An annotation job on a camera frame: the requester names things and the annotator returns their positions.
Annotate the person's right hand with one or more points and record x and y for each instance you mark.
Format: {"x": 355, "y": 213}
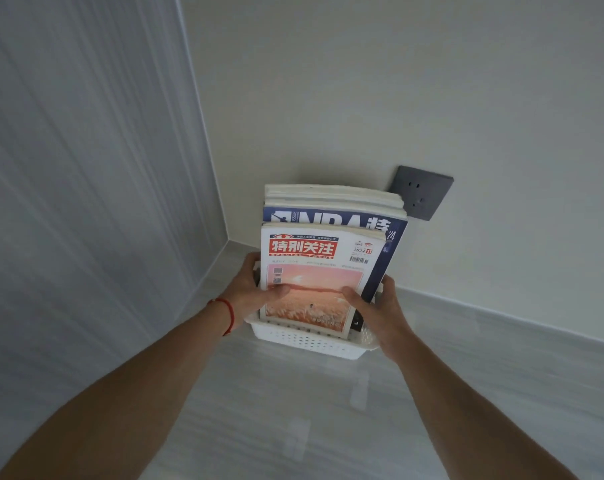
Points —
{"x": 387, "y": 324}

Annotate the person's left hand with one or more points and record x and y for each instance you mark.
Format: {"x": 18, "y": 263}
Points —
{"x": 246, "y": 299}

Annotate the person's right thumb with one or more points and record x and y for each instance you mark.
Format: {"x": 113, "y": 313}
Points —
{"x": 358, "y": 298}

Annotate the person's left thumb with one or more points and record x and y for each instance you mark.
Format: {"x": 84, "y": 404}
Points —
{"x": 277, "y": 291}

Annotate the magazine with red title banner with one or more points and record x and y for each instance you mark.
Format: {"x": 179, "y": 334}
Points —
{"x": 312, "y": 274}

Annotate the white perforated plastic basket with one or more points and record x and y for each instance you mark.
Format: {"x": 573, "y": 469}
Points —
{"x": 307, "y": 345}

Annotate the person's left forearm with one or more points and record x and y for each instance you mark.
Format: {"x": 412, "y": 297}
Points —
{"x": 131, "y": 394}

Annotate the person's right forearm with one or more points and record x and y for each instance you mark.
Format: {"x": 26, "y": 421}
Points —
{"x": 462, "y": 419}

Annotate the small black object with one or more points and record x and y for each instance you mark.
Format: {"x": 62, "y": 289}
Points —
{"x": 357, "y": 325}

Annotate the blue cover magazine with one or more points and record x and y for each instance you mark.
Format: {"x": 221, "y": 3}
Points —
{"x": 382, "y": 244}

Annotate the stack of white-edged magazines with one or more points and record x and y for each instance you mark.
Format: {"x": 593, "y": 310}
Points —
{"x": 332, "y": 195}

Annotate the dark grey wall socket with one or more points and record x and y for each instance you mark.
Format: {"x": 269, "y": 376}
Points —
{"x": 422, "y": 192}

